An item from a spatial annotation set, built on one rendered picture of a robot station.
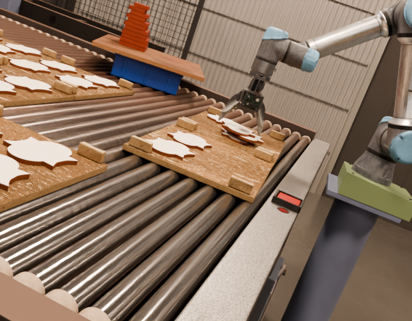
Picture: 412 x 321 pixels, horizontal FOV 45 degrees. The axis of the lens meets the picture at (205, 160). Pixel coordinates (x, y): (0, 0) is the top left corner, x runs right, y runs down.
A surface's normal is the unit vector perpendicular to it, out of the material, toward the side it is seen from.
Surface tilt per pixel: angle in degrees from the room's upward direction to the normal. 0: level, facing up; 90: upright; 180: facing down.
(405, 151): 95
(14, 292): 0
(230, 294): 0
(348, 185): 90
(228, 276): 0
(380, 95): 90
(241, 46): 90
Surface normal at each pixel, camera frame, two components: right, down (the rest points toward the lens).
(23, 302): 0.33, -0.91
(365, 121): -0.25, 0.19
